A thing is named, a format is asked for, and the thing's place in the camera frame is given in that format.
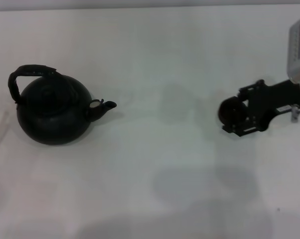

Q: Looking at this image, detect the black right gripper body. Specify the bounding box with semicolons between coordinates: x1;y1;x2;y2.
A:
246;79;300;131

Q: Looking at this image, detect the black round teapot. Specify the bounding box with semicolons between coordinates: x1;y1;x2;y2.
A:
7;64;117;146

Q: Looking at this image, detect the right arm cable with plug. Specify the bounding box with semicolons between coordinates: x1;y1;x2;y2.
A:
290;105;300;122

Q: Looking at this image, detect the small dark teacup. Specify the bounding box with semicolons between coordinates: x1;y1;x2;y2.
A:
217;96;248;125

